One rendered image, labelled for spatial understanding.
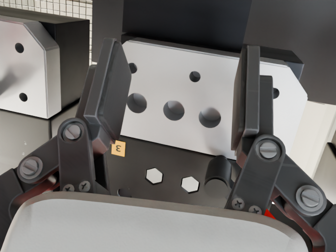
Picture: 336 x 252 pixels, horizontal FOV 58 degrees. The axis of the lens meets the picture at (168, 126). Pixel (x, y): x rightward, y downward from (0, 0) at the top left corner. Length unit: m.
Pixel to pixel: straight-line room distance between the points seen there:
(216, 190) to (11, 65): 0.19
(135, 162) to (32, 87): 0.11
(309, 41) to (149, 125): 0.59
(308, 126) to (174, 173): 2.49
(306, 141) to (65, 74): 2.56
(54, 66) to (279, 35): 0.58
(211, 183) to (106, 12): 0.68
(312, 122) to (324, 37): 1.96
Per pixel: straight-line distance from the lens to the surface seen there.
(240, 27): 0.25
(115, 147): 0.27
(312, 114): 2.69
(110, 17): 0.83
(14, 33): 0.28
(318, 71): 0.79
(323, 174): 0.33
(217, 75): 0.22
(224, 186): 0.21
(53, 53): 0.28
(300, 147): 2.79
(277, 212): 0.36
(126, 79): 0.15
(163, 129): 0.24
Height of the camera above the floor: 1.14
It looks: 24 degrees up
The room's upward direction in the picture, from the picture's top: 173 degrees counter-clockwise
